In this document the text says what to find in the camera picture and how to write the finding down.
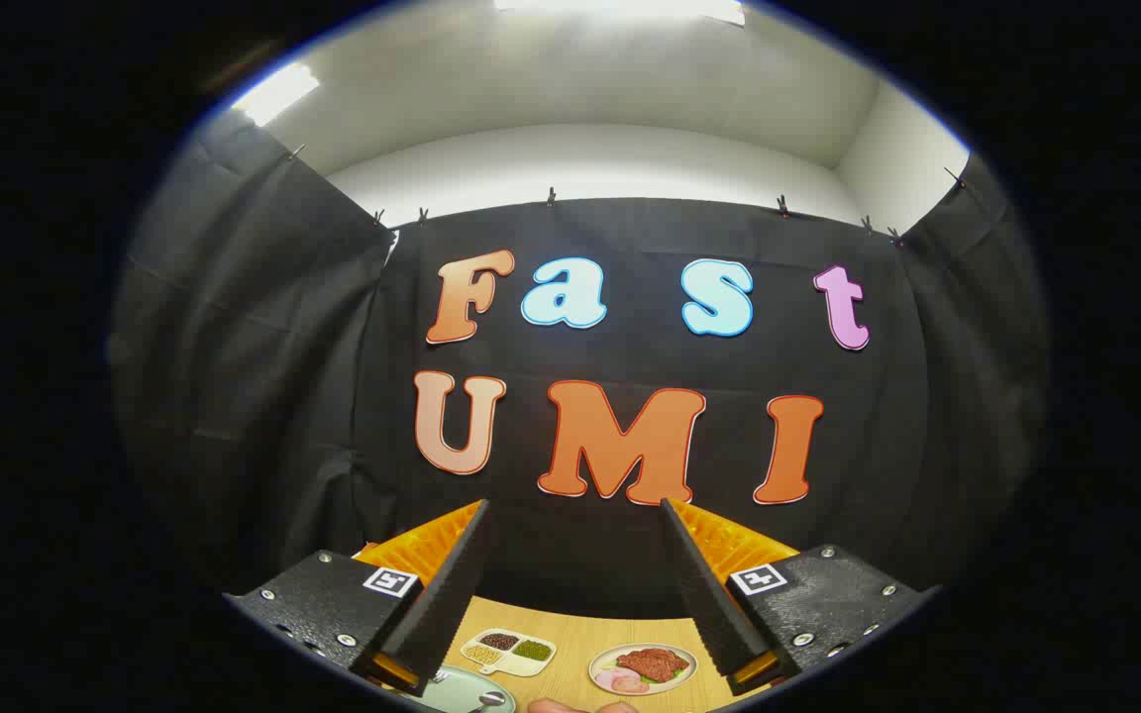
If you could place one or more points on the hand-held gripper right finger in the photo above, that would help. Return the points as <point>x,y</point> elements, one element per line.
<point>714,614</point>

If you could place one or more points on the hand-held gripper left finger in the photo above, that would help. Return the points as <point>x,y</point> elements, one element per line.
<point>442,614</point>

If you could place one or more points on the silver metal spoon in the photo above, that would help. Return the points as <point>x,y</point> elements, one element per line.
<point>487,700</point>

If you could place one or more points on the pile of yellow soybeans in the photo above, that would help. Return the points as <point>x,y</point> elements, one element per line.
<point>483,656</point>

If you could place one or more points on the pile of dark red beans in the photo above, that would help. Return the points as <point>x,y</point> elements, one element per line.
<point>499,642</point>

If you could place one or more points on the green lettuce leaf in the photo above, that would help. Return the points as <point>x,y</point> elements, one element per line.
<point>679,675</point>

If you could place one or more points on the beige plate with meat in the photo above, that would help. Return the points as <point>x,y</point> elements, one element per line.
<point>679,685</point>

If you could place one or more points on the brown meat patty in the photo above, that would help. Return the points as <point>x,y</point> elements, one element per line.
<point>652,663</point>

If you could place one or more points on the light blue round plate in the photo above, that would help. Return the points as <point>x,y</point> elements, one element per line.
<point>462,693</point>

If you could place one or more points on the white divided snack tray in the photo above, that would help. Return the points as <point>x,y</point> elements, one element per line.
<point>521,667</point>

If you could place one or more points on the pile of green mung beans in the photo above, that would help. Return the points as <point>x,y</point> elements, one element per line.
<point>533,651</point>

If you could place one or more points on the pale pink round ham slice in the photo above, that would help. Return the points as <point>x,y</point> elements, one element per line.
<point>610,678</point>

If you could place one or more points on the long ceiling light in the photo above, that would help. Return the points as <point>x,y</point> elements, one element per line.
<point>620,8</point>
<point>275,93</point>

